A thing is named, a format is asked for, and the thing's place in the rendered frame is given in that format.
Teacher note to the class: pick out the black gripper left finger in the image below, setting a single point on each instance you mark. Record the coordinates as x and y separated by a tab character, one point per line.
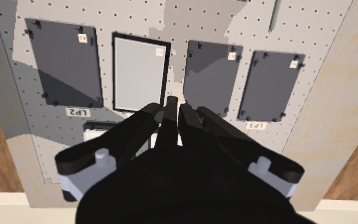
81	166

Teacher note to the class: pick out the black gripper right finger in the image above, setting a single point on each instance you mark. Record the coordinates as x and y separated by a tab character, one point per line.
214	137

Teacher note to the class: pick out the black rectangular pad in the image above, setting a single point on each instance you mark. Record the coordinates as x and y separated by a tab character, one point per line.
144	40

